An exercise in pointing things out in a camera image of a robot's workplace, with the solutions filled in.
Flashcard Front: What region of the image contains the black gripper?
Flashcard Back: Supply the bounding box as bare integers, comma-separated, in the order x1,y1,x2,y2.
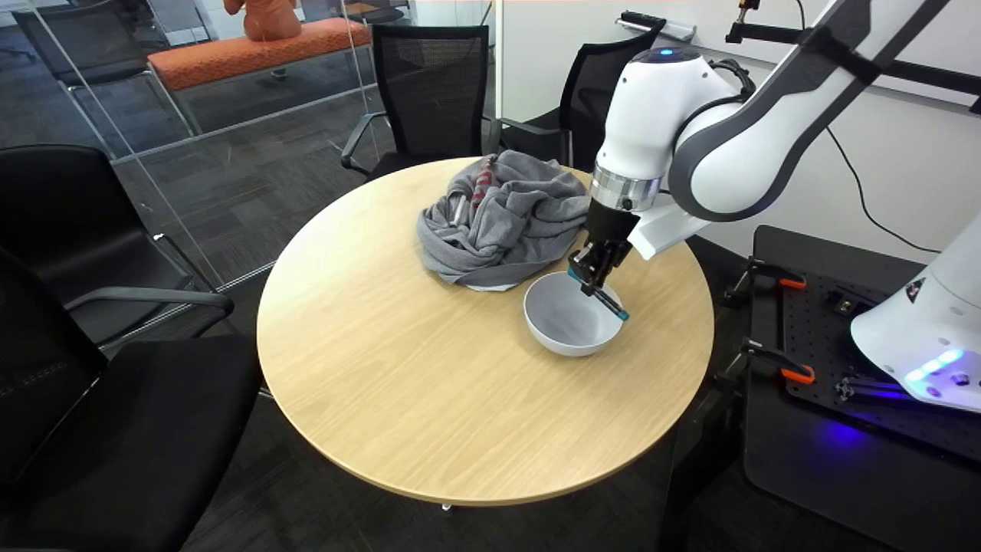
564,196,643,299

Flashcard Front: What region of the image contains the teal marker pen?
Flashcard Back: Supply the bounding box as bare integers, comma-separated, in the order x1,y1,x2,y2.
568,265,634,324

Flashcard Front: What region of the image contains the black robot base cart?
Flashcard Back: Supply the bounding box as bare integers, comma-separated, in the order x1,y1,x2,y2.
656,223,981,552

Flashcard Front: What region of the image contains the white round bowl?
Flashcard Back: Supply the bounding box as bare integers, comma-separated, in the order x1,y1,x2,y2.
522,268,629,358

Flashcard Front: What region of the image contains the grey crumpled hoodie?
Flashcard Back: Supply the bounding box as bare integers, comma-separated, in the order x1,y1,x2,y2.
415,148,596,296

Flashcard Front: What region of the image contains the black mesh office chair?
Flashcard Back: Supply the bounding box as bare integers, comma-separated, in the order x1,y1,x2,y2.
498,33,664,173

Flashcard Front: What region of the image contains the clear glass partition panel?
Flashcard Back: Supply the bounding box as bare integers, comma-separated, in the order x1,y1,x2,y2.
28,0,385,296

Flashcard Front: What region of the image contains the orange upholstered bench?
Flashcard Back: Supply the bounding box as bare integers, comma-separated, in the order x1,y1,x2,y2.
148,14,378,95

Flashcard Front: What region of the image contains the brown plush toy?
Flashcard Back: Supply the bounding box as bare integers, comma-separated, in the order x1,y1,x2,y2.
220,0,307,46

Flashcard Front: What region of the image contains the large black padded chair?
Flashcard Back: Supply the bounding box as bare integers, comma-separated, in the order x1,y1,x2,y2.
0,249,270,552

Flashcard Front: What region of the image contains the black padded office chair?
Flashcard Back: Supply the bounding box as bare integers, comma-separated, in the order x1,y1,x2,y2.
0,142,239,349

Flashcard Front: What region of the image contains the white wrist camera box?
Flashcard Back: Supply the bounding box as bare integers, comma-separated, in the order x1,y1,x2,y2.
627,192,711,261

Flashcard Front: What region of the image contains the orange handled black clamp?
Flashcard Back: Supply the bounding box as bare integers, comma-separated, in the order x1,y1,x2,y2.
722,257,814,308
728,337,822,392

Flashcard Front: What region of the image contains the black mesh chair chrome frame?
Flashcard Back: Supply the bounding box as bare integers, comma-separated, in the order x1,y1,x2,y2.
337,21,498,176

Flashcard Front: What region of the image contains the black wall cable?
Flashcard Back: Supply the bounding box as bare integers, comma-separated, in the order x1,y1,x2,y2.
822,121,946,257

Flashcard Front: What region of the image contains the black wall rail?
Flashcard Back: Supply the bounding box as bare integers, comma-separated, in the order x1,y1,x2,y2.
725,0,981,115

